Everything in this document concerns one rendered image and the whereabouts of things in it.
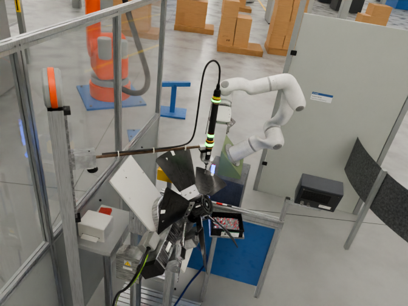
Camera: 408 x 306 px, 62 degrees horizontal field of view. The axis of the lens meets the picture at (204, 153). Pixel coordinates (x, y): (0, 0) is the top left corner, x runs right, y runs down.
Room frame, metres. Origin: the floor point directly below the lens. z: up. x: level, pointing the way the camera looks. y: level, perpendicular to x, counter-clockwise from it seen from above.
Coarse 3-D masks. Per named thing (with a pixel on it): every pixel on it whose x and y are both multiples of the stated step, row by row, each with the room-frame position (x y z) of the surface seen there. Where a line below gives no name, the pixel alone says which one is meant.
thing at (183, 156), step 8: (168, 152) 1.59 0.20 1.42; (176, 152) 1.61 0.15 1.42; (184, 152) 1.64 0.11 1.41; (160, 160) 1.54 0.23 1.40; (176, 160) 1.58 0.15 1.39; (184, 160) 1.60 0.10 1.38; (168, 168) 1.53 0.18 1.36; (176, 168) 1.54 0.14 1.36; (184, 168) 1.56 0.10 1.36; (192, 168) 1.58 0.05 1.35; (168, 176) 1.50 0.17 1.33; (176, 176) 1.52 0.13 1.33; (184, 176) 1.53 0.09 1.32; (192, 176) 1.54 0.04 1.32; (176, 184) 1.49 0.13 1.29; (184, 184) 1.50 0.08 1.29; (192, 184) 1.51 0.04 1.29
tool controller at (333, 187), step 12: (300, 180) 1.83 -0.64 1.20; (312, 180) 1.79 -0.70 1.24; (324, 180) 1.80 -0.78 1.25; (300, 192) 1.75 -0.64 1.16; (312, 192) 1.73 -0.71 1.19; (324, 192) 1.72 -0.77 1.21; (336, 192) 1.71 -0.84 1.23; (300, 204) 1.75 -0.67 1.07; (312, 204) 1.76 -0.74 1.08; (324, 204) 1.74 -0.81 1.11; (336, 204) 1.73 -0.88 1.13
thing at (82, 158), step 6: (72, 150) 1.26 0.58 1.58; (78, 150) 1.28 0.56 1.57; (84, 150) 1.28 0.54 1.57; (90, 150) 1.29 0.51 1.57; (72, 156) 1.23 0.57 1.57; (78, 156) 1.23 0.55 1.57; (84, 156) 1.24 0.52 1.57; (90, 156) 1.25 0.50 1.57; (72, 162) 1.22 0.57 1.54; (78, 162) 1.23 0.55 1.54; (84, 162) 1.24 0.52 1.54; (90, 162) 1.25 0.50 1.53; (96, 162) 1.26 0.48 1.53; (72, 168) 1.22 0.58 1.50; (78, 168) 1.22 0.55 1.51; (84, 168) 1.24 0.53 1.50
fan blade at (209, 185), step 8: (200, 168) 1.79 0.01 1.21; (200, 176) 1.72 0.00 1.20; (208, 176) 1.74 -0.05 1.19; (216, 176) 1.78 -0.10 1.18; (200, 184) 1.65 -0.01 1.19; (208, 184) 1.66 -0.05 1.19; (216, 184) 1.69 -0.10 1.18; (224, 184) 1.74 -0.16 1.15; (200, 192) 1.57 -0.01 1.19; (208, 192) 1.58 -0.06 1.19
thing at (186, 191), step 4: (188, 188) 1.49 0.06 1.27; (192, 188) 1.50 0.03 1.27; (196, 188) 1.50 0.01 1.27; (184, 192) 1.47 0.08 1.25; (188, 192) 1.48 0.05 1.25; (192, 192) 1.48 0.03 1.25; (196, 192) 1.49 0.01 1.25; (184, 196) 1.46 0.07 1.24; (188, 196) 1.47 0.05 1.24; (192, 196) 1.47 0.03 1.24
